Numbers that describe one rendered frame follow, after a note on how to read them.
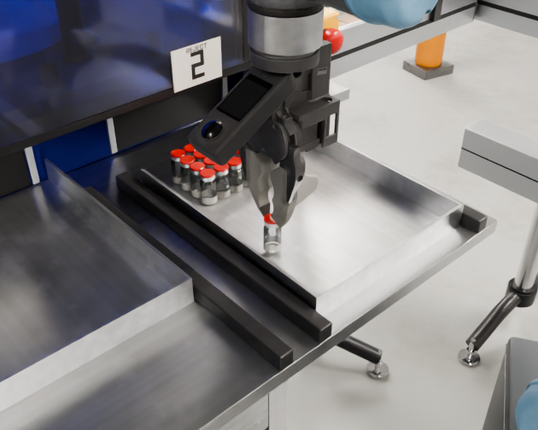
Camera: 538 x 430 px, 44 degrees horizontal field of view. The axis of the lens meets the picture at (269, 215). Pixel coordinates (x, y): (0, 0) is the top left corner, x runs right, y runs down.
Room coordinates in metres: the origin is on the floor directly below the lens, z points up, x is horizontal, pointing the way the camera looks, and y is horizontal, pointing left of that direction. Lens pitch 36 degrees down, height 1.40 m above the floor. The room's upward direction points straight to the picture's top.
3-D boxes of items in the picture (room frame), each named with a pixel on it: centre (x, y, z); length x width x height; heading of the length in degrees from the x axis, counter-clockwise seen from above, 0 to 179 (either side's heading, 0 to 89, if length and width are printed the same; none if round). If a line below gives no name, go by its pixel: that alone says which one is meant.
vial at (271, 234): (0.64, 0.00, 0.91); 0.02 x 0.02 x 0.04
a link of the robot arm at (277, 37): (0.66, -0.01, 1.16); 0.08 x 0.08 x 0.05
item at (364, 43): (1.37, -0.19, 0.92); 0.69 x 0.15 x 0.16; 132
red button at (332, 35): (1.04, -0.10, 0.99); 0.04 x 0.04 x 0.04; 42
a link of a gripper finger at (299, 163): (0.62, -0.02, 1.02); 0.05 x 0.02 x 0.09; 42
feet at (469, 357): (1.41, -0.71, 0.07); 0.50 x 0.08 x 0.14; 132
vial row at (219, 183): (0.80, 0.02, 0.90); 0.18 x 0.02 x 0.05; 131
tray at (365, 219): (0.74, -0.04, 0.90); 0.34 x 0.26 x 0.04; 41
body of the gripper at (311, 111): (0.66, -0.02, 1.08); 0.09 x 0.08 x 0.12; 132
